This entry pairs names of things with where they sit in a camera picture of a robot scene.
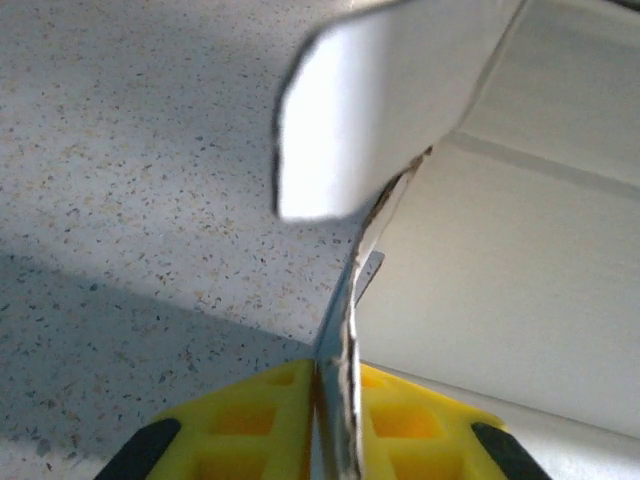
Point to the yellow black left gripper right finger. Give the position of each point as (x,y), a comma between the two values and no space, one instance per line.
(425,430)

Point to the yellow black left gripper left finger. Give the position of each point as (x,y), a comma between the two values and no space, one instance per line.
(240,425)

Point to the white paper box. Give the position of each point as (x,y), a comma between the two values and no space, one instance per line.
(475,250)

